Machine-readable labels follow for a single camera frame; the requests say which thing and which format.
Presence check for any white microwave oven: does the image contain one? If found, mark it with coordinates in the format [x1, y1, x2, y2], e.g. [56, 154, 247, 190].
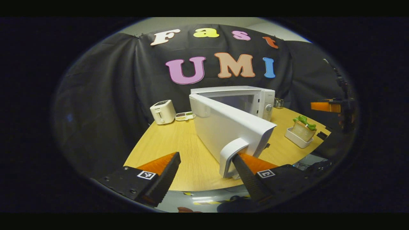
[189, 86, 277, 179]

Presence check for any white rectangular dish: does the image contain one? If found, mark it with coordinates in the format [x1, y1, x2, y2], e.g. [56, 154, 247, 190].
[284, 127, 314, 149]

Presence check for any lettuce sandwich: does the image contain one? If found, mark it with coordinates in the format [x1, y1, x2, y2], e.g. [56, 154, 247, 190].
[292, 115, 317, 142]

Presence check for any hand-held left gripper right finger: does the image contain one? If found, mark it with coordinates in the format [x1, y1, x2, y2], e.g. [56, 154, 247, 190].
[232, 152, 320, 205]

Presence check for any black backdrop cloth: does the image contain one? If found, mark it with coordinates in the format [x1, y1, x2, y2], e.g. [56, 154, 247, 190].
[54, 24, 355, 179]

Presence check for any divided condiment dish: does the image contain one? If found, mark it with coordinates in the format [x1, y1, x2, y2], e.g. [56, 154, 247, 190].
[175, 111, 196, 122]

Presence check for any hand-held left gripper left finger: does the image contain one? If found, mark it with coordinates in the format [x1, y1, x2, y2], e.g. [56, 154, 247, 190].
[96, 152, 181, 207]

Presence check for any white toaster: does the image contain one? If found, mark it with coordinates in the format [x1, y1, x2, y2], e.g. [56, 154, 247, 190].
[150, 100, 176, 125]

